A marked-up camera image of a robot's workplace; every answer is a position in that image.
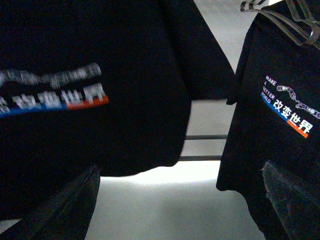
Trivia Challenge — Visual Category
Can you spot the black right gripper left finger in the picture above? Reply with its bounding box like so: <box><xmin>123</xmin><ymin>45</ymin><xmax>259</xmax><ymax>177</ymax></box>
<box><xmin>0</xmin><ymin>165</ymin><xmax>100</xmax><ymax>240</ymax></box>

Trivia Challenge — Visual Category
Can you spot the grey horizontal rod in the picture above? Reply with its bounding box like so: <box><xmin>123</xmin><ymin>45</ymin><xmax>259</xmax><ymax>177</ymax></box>
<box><xmin>185</xmin><ymin>134</ymin><xmax>228</xmax><ymax>141</ymax></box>
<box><xmin>179</xmin><ymin>155</ymin><xmax>221</xmax><ymax>162</ymax></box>

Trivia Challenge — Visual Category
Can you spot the black printed t-shirt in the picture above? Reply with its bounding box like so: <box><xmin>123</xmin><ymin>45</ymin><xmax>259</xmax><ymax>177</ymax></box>
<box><xmin>216</xmin><ymin>13</ymin><xmax>320</xmax><ymax>240</ymax></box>
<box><xmin>0</xmin><ymin>0</ymin><xmax>235</xmax><ymax>220</ymax></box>

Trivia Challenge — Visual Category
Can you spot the black printed hanging t-shirt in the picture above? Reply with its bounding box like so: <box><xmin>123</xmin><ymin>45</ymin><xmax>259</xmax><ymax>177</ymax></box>
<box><xmin>216</xmin><ymin>13</ymin><xmax>320</xmax><ymax>240</ymax></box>

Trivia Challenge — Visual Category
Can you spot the upper grey horizontal rod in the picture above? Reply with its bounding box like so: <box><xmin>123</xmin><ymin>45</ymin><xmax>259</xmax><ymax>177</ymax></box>
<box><xmin>185</xmin><ymin>134</ymin><xmax>228</xmax><ymax>141</ymax></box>

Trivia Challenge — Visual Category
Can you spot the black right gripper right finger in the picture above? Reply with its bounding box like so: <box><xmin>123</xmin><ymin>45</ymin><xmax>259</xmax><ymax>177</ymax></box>
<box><xmin>262</xmin><ymin>161</ymin><xmax>320</xmax><ymax>240</ymax></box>

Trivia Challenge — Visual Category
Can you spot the lower grey horizontal rod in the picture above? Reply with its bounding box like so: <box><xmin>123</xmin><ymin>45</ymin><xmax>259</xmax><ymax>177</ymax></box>
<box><xmin>179</xmin><ymin>155</ymin><xmax>221</xmax><ymax>162</ymax></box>

